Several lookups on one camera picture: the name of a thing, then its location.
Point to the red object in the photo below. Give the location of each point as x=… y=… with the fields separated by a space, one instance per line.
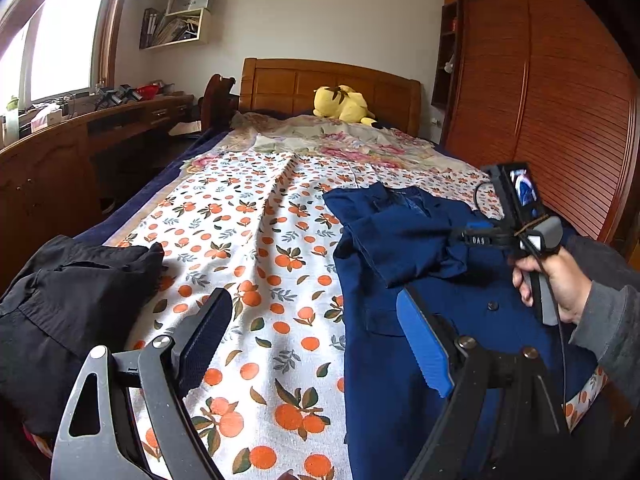
x=147 y=91

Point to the wooden chair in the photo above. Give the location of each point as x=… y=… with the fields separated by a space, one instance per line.
x=217 y=100

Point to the row of books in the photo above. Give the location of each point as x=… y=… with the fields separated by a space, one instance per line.
x=167 y=30

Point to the wooden desk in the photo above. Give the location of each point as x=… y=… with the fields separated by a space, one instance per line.
x=40 y=175

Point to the wooden wardrobe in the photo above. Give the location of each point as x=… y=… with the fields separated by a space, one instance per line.
x=550 y=85

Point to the floral blanket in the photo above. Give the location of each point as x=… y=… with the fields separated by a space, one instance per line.
x=350 y=145

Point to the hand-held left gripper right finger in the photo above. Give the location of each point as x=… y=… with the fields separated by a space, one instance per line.
x=425 y=340

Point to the person's right forearm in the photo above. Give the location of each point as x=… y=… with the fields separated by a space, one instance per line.
x=615 y=305

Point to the person's right hand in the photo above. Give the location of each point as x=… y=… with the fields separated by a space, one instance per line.
x=565 y=280

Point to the black garment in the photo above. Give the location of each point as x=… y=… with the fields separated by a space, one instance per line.
x=65 y=300

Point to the blue jacket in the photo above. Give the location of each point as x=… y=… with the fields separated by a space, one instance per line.
x=400 y=240

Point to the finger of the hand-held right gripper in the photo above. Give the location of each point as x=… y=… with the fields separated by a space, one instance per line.
x=482 y=240

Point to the yellow plush toy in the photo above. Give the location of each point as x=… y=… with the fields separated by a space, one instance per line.
x=340 y=102

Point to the orange print bed sheet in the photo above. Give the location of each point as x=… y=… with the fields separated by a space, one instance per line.
x=260 y=240

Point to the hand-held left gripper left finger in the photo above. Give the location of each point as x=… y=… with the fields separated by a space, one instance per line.
x=207 y=330

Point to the window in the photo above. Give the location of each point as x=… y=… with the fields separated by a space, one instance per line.
x=60 y=35

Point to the wooden headboard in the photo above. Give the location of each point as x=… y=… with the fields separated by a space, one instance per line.
x=280 y=85

